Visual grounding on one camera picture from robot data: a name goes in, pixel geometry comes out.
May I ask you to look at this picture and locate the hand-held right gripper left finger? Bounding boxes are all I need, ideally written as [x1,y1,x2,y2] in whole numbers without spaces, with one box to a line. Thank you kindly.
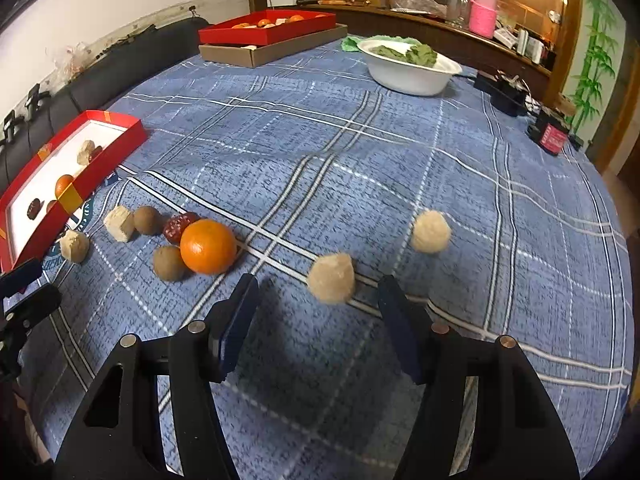
[52,274,260,480]

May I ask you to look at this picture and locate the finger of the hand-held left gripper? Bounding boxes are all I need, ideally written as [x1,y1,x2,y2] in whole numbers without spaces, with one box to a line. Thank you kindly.
[5,284,62,331]
[0,258,43,297]

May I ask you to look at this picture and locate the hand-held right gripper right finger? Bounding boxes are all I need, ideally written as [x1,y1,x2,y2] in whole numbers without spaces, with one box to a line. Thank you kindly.
[377,275,581,480]

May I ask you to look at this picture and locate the brown kiwi ball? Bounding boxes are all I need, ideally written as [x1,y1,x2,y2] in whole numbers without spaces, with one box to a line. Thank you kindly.
[153,246,187,283]
[133,205,163,236]

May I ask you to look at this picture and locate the beige pastry cube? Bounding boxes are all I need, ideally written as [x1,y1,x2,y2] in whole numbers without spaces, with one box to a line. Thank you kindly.
[103,205,137,243]

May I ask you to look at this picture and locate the red shallow box white inside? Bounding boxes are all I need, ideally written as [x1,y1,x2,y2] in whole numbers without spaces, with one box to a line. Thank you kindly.
[0,110,149,272]

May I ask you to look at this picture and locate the clear crumpled plastic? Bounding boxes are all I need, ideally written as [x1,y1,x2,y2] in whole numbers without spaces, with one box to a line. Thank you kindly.
[55,45,93,78]

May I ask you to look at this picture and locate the black sofa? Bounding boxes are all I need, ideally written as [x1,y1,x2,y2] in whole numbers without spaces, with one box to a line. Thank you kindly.
[0,16,211,191]

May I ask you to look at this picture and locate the black device with red label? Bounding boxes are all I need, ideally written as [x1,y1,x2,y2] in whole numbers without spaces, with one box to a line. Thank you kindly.
[526,109,571,157]

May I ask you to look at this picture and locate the white bowl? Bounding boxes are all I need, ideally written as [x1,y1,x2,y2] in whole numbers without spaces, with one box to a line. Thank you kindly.
[356,39,463,97]

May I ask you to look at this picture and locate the black charger device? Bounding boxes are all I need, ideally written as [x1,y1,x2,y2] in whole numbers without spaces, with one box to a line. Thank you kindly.
[474,71,531,117]

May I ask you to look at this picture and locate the brown cardboard box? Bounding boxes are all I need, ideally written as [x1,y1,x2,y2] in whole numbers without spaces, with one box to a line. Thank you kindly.
[199,22,348,68]

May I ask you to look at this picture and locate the dark green leaves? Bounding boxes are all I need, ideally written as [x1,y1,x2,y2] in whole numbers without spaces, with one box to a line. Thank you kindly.
[374,42,438,67]

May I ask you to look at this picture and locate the red box of fruit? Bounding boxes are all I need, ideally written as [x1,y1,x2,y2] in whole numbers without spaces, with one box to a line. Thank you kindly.
[198,10,337,47]

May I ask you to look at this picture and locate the light green leaf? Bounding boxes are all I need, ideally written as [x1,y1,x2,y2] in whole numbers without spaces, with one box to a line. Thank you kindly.
[341,35,421,53]

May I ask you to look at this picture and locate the white rectangular container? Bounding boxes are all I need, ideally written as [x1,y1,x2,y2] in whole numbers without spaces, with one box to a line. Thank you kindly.
[517,30,546,63]

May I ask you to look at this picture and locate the clear plastic bag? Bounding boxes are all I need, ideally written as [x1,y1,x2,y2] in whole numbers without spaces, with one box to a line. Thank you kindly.
[390,0,448,16]

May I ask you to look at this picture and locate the clear glass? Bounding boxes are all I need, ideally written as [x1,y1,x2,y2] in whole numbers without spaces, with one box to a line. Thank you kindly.
[447,0,471,26]

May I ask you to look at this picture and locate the pink bottle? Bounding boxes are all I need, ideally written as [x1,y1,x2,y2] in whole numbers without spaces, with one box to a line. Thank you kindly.
[468,0,499,38]

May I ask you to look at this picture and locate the green bamboo wall decal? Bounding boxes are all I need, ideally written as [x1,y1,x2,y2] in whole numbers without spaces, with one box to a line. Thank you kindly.
[570,0,618,131]

